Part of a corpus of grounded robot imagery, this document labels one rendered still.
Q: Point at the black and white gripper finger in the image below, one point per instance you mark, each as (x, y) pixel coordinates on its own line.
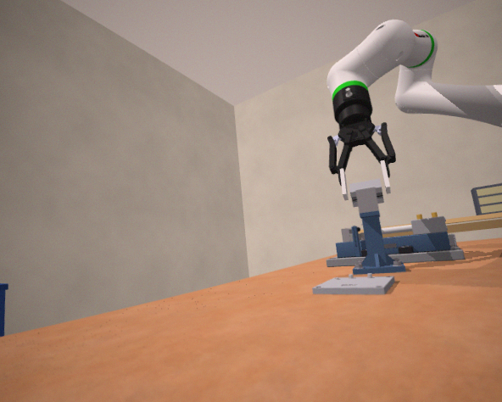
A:
(344, 158)
(383, 159)

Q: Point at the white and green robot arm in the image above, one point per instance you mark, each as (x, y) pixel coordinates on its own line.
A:
(387, 47)

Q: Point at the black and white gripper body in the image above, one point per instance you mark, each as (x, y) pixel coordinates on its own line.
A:
(353, 117)

